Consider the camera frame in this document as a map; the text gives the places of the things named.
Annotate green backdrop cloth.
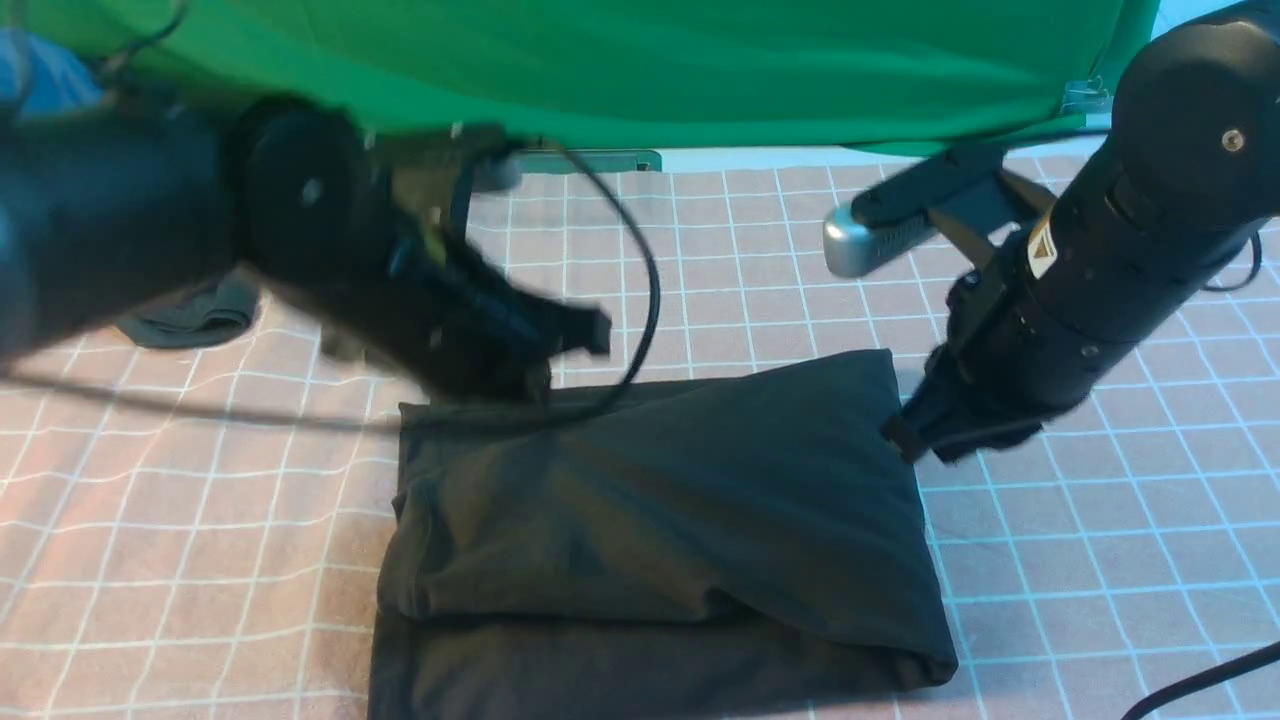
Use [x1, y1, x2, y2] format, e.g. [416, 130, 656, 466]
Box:
[128, 1, 1158, 155]

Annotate dark gray crumpled garment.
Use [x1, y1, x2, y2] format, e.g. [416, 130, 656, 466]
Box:
[115, 273, 261, 351]

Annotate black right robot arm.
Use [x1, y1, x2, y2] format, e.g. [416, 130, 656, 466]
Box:
[881, 1, 1279, 462]

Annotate dark gray long-sleeved shirt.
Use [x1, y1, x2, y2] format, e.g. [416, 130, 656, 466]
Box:
[367, 348, 959, 719]

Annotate metal binder clip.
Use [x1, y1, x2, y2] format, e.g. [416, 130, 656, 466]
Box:
[1059, 76, 1112, 115]

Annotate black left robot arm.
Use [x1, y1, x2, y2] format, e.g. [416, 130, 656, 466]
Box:
[1, 97, 612, 404]

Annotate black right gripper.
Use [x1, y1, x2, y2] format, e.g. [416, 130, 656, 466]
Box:
[879, 270, 1091, 465]

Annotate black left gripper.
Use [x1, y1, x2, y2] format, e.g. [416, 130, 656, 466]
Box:
[320, 220, 613, 404]

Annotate blue garment in pile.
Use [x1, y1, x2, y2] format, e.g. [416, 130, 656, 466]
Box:
[1, 27, 102, 117]

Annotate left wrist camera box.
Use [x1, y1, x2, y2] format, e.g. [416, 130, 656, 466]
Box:
[365, 123, 527, 231]

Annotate black left camera cable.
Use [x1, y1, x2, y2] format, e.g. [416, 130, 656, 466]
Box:
[0, 140, 663, 436]

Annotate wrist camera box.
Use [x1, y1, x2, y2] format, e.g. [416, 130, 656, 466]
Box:
[822, 142, 1056, 279]
[365, 123, 527, 231]

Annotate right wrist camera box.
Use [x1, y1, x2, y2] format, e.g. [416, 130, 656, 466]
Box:
[822, 142, 1056, 279]

